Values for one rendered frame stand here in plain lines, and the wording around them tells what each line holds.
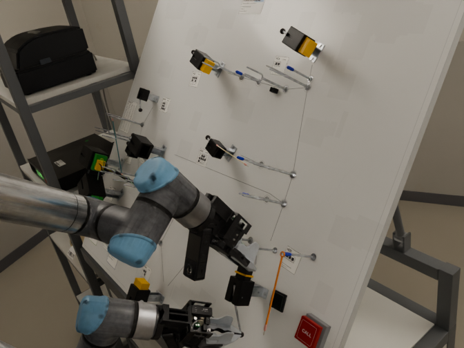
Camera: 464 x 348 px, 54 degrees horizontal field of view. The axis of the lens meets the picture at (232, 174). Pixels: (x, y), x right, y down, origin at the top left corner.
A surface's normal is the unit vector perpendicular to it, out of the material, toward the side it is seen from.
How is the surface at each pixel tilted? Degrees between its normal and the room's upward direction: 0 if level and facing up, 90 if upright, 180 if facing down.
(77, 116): 90
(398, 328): 0
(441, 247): 0
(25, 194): 74
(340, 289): 54
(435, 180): 90
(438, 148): 90
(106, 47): 90
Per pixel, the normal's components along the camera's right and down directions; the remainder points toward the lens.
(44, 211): 0.79, 0.22
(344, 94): -0.73, -0.18
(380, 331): -0.17, -0.87
